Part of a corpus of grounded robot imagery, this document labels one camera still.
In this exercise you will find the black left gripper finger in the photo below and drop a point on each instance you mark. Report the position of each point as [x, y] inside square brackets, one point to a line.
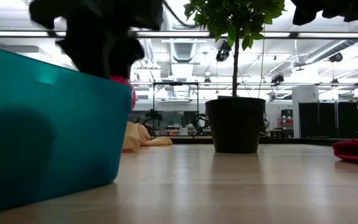
[92, 53]
[124, 53]

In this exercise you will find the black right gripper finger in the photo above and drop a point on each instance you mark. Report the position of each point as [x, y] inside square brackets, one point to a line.
[303, 15]

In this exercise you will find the pink toy dragon fruit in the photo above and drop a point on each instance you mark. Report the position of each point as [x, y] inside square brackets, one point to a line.
[121, 80]

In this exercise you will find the black background robot arm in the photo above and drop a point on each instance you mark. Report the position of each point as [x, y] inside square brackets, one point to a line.
[151, 119]
[201, 121]

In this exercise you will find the small green leafy tree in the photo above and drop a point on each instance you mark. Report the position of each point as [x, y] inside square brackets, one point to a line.
[235, 15]

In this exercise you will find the white pillar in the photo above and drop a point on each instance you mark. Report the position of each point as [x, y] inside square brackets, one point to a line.
[304, 93]

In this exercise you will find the teal plastic container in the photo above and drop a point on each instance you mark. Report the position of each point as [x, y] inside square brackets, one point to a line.
[48, 130]

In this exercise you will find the shelf with red bins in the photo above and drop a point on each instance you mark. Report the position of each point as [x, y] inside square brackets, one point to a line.
[287, 121]

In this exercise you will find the black partition panels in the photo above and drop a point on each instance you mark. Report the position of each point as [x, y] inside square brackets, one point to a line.
[328, 119]

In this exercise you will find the black plant pot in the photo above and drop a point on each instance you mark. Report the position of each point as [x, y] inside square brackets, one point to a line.
[235, 124]

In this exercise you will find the red folded cloth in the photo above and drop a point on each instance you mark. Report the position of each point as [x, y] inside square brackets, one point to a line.
[357, 151]

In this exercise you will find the black overhead frame rail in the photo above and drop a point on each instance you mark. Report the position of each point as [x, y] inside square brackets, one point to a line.
[291, 34]

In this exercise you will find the black hanging ceiling camera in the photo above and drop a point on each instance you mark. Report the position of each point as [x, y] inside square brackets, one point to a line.
[277, 78]
[336, 57]
[223, 53]

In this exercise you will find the black table edge rail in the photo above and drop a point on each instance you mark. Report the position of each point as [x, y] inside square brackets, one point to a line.
[306, 141]

